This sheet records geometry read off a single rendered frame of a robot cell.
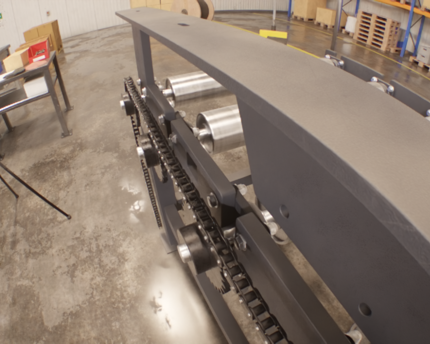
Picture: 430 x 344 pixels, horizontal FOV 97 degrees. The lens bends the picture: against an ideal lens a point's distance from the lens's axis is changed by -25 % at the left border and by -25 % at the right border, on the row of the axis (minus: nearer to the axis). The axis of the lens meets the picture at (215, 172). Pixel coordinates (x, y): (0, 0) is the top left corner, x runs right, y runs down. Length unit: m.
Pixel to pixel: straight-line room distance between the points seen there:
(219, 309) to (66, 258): 1.01
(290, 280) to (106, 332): 1.12
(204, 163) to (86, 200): 1.48
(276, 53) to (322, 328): 0.28
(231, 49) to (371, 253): 0.19
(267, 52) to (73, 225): 1.65
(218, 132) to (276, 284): 0.39
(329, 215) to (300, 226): 0.05
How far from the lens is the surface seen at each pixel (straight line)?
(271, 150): 0.26
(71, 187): 2.02
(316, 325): 0.31
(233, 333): 0.90
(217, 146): 0.62
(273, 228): 0.38
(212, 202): 0.41
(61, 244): 1.70
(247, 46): 0.22
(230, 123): 0.62
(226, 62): 0.17
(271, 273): 0.33
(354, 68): 1.30
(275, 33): 5.18
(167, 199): 1.15
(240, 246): 0.36
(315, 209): 0.23
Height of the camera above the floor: 1.22
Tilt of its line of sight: 42 degrees down
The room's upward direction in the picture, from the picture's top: straight up
